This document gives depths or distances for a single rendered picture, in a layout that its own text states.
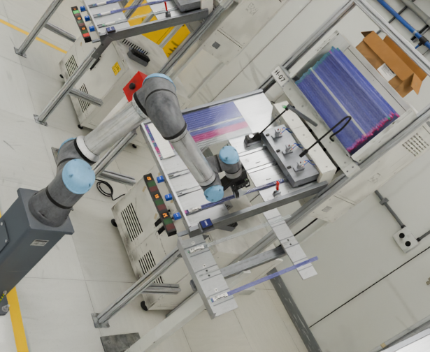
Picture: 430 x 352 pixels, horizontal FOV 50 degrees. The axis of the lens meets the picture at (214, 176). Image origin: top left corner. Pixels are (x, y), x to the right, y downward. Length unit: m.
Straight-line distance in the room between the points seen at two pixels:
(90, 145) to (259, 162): 0.90
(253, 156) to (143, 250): 0.85
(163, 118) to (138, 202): 1.28
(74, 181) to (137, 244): 1.13
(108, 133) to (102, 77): 1.70
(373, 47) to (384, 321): 1.94
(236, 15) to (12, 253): 2.14
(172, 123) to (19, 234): 0.69
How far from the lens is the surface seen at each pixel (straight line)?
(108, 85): 3.31
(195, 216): 2.09
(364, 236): 3.75
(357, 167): 2.23
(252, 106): 2.56
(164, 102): 1.56
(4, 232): 1.89
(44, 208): 1.75
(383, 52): 2.75
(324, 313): 3.85
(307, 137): 2.35
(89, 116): 3.39
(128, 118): 1.69
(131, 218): 2.80
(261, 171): 2.27
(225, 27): 3.30
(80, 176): 1.68
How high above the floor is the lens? 1.69
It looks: 22 degrees down
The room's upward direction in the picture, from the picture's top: 47 degrees clockwise
